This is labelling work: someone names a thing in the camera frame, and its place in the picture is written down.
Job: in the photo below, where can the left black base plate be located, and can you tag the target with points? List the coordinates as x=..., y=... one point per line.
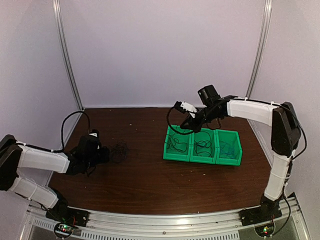
x=74, y=217

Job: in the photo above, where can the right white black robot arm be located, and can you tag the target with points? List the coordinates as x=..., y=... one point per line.
x=280, y=117

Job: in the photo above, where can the aluminium frame post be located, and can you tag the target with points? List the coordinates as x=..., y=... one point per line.
x=65, y=53
x=264, y=31

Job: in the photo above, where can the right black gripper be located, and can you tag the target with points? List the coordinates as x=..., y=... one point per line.
x=195, y=127

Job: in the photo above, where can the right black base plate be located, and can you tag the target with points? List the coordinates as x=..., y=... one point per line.
x=253, y=216

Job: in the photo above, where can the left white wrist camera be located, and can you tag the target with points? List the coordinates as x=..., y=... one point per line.
x=94, y=135

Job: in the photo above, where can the left green plastic bin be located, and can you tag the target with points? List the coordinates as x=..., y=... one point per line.
x=177, y=144

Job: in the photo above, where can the right green plastic bin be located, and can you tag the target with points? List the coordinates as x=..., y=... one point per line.
x=229, y=148

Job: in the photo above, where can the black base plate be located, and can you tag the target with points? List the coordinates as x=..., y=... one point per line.
x=74, y=217
x=253, y=216

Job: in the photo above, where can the green plastic bin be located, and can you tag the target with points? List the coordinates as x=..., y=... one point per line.
x=177, y=144
x=204, y=147
x=229, y=148

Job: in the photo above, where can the right round circuit board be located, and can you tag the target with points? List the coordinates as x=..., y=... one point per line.
x=264, y=230

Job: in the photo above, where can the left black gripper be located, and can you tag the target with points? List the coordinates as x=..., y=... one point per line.
x=105, y=157

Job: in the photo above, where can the middle green plastic bin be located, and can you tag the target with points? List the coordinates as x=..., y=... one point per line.
x=204, y=147

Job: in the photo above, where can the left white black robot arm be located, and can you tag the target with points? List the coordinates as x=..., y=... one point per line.
x=15, y=155

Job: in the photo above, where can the left round circuit board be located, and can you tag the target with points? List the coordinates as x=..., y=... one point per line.
x=62, y=230

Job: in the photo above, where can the round circuit board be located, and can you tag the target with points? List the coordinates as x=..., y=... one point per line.
x=62, y=230
x=264, y=230

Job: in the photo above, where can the aluminium front rail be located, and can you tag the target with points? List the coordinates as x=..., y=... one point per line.
x=221, y=225

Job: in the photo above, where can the left aluminium frame post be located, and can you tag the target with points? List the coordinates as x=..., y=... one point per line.
x=65, y=53

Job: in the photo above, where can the right aluminium frame post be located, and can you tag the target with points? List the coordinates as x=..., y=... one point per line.
x=264, y=31

